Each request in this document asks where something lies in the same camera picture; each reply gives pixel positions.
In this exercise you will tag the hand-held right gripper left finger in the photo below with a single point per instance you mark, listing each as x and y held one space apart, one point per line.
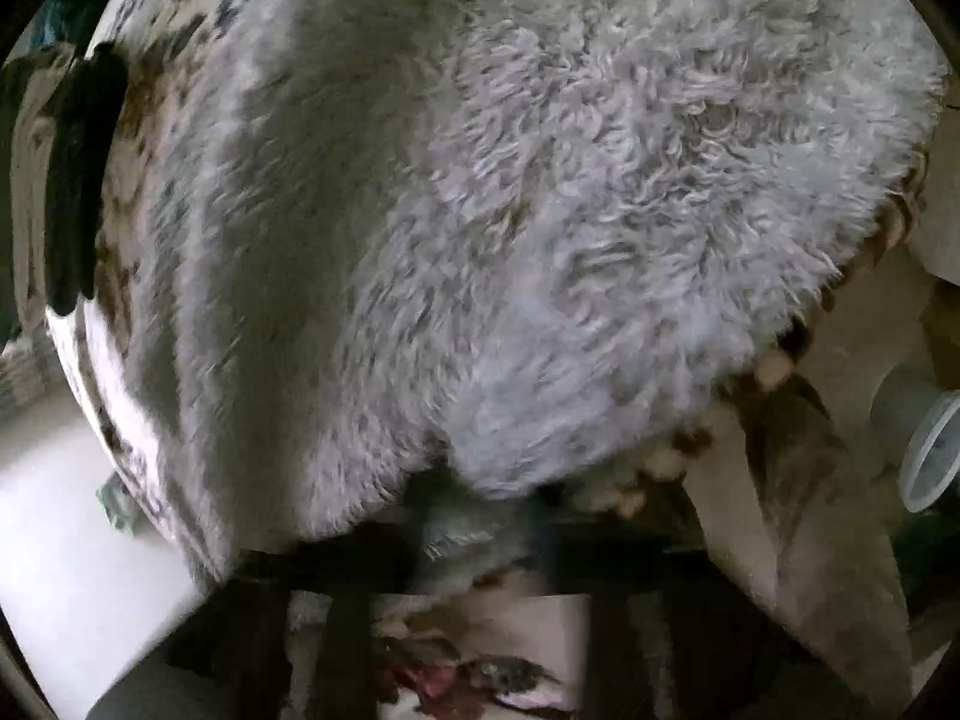
349 652

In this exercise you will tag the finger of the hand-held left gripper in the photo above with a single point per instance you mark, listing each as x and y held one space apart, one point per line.
75 187

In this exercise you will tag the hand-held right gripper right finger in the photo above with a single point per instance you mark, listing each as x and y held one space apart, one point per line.
622 652

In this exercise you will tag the stack of grey clothes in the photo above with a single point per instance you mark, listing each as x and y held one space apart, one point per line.
487 225

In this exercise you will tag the floral printed blanket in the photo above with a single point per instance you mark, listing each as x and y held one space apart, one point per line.
94 367

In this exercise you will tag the beige cloth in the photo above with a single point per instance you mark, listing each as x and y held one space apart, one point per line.
832 540

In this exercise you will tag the green cloth scrap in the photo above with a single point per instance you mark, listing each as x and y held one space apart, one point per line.
118 506

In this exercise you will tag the grey plastic cup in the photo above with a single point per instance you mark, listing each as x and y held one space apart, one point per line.
919 435

